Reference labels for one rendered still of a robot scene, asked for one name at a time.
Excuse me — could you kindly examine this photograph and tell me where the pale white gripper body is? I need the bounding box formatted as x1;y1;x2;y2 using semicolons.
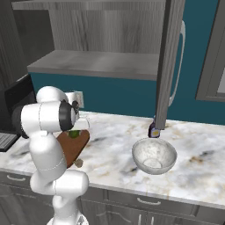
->
76;114;91;132

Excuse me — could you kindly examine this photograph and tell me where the green lime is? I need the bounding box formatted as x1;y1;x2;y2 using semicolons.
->
68;130;81;139

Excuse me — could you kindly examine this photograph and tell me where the brown wooden cutting board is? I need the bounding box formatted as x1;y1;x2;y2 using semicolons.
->
55;129;91;170

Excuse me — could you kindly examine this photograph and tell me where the dark condiment bottle yellow label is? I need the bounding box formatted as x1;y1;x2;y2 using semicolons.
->
148;115;162;139

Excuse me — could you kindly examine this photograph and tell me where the dark grey tall cabinet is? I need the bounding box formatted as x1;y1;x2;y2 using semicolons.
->
0;0;55;91

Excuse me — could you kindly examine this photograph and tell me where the grey wooden cabinet door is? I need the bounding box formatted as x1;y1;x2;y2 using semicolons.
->
154;0;186;131

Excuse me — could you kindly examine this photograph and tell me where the black appliance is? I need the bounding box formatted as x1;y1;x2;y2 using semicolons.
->
0;73;38;153

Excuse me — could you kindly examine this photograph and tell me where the grey drawer front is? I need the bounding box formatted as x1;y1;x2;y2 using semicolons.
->
105;189;197;217
0;171;33;190

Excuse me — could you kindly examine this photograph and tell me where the grey base cupboard door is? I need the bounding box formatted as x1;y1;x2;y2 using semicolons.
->
80;200;146;225
145;211;206;225

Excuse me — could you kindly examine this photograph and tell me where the white wall outlet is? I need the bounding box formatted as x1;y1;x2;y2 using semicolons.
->
73;91;85;109

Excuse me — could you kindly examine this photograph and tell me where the grey wooden wall cabinet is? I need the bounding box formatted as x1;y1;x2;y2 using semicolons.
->
11;0;168;82

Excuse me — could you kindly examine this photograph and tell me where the silver drawer handle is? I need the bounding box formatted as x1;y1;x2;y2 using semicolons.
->
6;174;27;182
136;197;163;207

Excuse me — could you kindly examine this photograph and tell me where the white curved door handle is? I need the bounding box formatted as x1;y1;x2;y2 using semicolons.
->
168;20;187;108

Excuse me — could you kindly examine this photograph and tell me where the grey window frame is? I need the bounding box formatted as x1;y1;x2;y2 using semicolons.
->
195;0;225;103

